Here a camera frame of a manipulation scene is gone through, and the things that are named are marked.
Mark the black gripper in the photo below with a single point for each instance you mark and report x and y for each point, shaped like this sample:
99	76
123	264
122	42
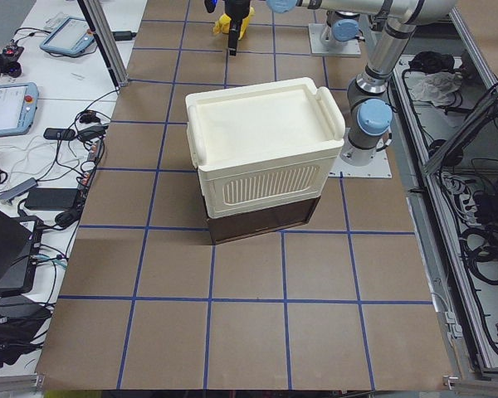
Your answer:
236	12

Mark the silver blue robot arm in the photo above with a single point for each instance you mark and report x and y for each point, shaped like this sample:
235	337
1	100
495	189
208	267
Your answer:
371	116

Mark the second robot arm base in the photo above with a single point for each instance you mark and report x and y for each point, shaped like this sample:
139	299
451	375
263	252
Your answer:
337	36

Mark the yellow plush toy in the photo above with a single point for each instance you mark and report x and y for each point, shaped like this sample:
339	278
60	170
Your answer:
222	24

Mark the cream plastic storage box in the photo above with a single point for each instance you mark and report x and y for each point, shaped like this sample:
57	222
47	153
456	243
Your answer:
265	145

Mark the blue teach pendant far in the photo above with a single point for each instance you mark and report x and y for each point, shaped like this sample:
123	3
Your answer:
70	38

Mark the blue teach pendant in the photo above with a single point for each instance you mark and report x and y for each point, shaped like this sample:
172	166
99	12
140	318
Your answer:
70	38
18	105

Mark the white crumpled cloth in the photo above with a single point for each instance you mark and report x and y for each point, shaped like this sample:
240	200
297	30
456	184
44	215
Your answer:
438	89

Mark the black phone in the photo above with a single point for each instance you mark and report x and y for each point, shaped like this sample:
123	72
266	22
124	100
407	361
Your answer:
60	134

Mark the blue teach pendant near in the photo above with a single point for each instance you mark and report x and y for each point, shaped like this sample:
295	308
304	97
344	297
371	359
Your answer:
18	105

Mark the grey usb hub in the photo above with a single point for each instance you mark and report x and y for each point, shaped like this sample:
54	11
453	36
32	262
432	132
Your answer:
19	190

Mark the black power adapter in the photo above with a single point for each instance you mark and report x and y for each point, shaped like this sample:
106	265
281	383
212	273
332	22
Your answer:
51	199

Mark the black laptop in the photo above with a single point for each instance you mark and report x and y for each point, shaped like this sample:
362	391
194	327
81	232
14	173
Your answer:
20	239

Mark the aluminium frame post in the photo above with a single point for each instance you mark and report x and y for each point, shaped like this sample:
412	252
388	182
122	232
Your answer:
100	28

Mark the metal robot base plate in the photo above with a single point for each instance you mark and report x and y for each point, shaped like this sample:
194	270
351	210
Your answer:
378	167

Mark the black camera device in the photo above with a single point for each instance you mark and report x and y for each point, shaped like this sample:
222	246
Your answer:
9	64

